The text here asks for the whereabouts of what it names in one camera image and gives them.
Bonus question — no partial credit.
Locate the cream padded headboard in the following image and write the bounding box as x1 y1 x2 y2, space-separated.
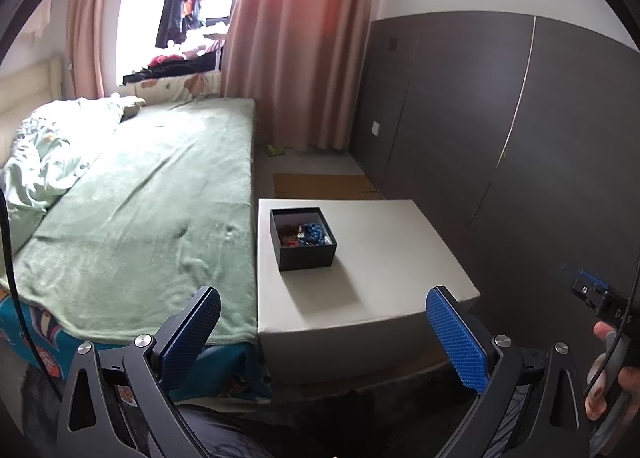
0 55 64 165

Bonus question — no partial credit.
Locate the green blanket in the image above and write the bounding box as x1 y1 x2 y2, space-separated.
12 98 258 346

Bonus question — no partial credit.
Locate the window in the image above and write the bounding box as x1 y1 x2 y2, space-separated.
116 0 262 87

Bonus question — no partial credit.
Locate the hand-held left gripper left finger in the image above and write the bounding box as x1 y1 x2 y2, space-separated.
56 285 222 458

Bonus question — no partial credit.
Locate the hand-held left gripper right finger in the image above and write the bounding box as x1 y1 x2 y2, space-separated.
425 286 594 458

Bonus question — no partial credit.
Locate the brown cardboard sheet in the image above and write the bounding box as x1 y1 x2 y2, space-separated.
272 173 384 201

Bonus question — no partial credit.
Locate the black jewelry box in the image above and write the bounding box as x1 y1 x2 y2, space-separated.
270 207 338 273

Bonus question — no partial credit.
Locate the narrow pink curtain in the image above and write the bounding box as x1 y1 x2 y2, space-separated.
65 0 134 101

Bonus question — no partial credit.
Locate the blue printed bedsheet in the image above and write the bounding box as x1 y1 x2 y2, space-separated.
0 287 272 405

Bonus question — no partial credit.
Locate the bed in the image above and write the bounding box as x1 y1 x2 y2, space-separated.
0 55 273 404

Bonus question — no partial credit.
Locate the wide pink curtain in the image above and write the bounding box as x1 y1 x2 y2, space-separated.
220 0 386 152

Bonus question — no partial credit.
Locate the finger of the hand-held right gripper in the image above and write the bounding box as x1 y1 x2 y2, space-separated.
572 270 609 309

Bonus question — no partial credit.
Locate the floral printed cloth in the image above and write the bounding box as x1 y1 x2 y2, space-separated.
125 72 222 101

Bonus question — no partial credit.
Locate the blue beaded jewelry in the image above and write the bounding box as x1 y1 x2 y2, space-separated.
300 221 332 245

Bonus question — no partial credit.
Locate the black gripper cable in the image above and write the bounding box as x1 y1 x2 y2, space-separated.
587 215 640 389

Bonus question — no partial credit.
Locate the person's right hand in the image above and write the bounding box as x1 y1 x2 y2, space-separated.
584 322 627 422

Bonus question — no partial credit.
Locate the pile of dark clothes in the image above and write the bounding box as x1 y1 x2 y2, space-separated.
122 22 231 86

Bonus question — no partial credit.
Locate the white bedside table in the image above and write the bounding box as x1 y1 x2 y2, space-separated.
257 199 482 384

